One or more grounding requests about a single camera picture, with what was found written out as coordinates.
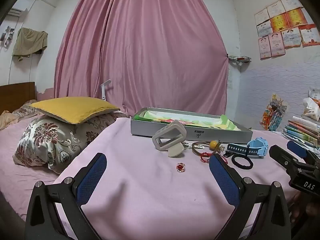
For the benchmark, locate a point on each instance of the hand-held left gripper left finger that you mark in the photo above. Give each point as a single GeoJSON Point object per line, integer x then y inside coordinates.
{"type": "Point", "coordinates": [91, 177]}

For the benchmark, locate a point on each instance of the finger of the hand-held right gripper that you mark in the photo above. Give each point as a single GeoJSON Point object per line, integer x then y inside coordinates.
{"type": "Point", "coordinates": [282, 156]}
{"type": "Point", "coordinates": [296, 148]}

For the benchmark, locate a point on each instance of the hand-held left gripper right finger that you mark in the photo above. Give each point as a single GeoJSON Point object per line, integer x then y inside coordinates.
{"type": "Point", "coordinates": [223, 177]}

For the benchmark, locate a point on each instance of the blue wrist watch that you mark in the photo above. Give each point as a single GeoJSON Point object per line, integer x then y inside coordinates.
{"type": "Point", "coordinates": [256, 146]}

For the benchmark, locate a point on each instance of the grey shallow box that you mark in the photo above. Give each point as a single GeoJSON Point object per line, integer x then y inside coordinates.
{"type": "Point", "coordinates": [200, 133]}

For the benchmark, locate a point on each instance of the beige plastic buckle clip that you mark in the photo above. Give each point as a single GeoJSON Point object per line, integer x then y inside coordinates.
{"type": "Point", "coordinates": [172, 131]}

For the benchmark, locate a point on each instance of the person's right hand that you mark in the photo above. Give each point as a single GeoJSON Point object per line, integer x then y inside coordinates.
{"type": "Point", "coordinates": [311, 206]}

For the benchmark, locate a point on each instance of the stack of books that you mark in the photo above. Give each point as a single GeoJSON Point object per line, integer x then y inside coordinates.
{"type": "Point", "coordinates": [302, 132]}

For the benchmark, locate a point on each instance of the white plastic bag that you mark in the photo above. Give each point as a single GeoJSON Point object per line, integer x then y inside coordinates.
{"type": "Point", "coordinates": [311, 108]}

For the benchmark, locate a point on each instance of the floral satin pillow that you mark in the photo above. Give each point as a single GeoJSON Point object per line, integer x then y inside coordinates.
{"type": "Point", "coordinates": [50, 140]}

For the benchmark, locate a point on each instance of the colourful painted paper sheet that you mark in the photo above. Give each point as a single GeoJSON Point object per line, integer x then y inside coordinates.
{"type": "Point", "coordinates": [190, 120]}

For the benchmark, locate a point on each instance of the yellow pillow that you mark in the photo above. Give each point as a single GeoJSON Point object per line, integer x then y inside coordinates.
{"type": "Point", "coordinates": [75, 108]}

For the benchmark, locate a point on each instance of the white folding lamp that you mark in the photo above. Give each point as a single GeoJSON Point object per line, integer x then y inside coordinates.
{"type": "Point", "coordinates": [103, 88]}

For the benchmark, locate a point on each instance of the peach floral quilt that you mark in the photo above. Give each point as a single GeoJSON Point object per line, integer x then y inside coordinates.
{"type": "Point", "coordinates": [17, 115]}

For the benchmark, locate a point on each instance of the wooden headboard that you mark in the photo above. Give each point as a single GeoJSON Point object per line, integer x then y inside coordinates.
{"type": "Point", "coordinates": [15, 93]}

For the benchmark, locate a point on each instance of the pink curtain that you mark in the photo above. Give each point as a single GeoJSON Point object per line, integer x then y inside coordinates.
{"type": "Point", "coordinates": [140, 50]}

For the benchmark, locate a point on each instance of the green hanging cloth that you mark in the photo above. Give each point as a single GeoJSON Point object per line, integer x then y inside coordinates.
{"type": "Point", "coordinates": [28, 42]}

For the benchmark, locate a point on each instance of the colourful figure wall poster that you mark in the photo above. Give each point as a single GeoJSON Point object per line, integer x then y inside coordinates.
{"type": "Point", "coordinates": [273, 113]}

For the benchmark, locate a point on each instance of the group of wall certificates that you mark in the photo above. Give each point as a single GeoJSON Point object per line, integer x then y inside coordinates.
{"type": "Point", "coordinates": [285, 27]}

